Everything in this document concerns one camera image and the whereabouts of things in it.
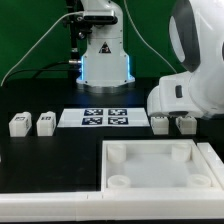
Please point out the white right fence bar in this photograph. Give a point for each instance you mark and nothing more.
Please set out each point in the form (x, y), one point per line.
(213, 160)

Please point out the white front fence bar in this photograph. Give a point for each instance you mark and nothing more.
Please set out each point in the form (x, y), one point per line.
(113, 205)

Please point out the white square table top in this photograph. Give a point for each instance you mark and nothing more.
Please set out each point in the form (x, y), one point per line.
(155, 164)

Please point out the white fence bar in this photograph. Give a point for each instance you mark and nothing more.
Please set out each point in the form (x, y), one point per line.
(213, 160)
(113, 205)

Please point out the sheet with four tags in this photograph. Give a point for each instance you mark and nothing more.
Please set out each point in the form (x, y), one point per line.
(103, 117)

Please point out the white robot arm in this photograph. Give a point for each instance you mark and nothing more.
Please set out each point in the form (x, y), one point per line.
(196, 31)

